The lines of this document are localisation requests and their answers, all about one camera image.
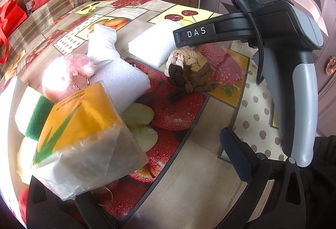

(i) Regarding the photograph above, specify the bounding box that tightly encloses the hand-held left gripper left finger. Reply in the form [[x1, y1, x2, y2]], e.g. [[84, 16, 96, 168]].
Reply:
[[26, 174, 111, 229]]

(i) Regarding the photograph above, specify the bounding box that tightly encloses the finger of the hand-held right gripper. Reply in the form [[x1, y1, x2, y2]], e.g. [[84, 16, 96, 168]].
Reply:
[[173, 13, 253, 49]]

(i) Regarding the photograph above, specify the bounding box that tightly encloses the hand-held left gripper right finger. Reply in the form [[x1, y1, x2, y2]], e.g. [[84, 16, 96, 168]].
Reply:
[[220, 127, 306, 229]]

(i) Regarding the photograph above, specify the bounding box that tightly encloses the brown braided rope toy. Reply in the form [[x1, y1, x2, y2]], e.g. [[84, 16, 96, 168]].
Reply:
[[164, 49, 218, 102]]

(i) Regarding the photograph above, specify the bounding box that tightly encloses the white foam block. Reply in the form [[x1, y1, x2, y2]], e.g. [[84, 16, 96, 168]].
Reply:
[[91, 59, 150, 114], [128, 20, 184, 61]]

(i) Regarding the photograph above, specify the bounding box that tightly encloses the yellow tissue pack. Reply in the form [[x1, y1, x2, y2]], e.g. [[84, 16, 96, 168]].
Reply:
[[30, 81, 149, 200]]

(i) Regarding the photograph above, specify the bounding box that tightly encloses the fruit printed tablecloth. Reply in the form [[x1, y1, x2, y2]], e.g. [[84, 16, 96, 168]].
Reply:
[[0, 0, 289, 229]]

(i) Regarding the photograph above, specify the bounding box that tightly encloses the red knitted apple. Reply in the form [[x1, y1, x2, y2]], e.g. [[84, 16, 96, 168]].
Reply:
[[17, 187, 30, 221]]

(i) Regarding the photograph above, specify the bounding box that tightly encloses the cream foam sponge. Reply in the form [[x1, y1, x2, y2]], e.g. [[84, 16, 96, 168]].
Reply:
[[16, 137, 40, 185]]

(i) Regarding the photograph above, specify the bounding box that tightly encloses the green and yellow sponge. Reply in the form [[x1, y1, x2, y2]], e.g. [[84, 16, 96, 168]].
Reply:
[[15, 87, 55, 137]]

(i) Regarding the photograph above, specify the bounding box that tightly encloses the white sock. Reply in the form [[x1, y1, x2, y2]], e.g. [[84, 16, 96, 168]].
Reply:
[[87, 24, 120, 64]]

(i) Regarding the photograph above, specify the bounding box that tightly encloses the pink plush toy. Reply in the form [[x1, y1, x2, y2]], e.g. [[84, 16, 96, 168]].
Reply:
[[42, 54, 96, 102]]

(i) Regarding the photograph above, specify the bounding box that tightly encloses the plaid covered bench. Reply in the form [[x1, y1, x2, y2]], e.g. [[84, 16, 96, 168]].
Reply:
[[0, 0, 92, 67]]

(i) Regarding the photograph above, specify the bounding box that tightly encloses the brass door handle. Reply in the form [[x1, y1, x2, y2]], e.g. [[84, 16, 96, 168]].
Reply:
[[325, 55, 336, 74]]

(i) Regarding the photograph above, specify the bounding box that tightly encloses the red bag with handles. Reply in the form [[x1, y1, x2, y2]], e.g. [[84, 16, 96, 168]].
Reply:
[[0, 0, 28, 64]]

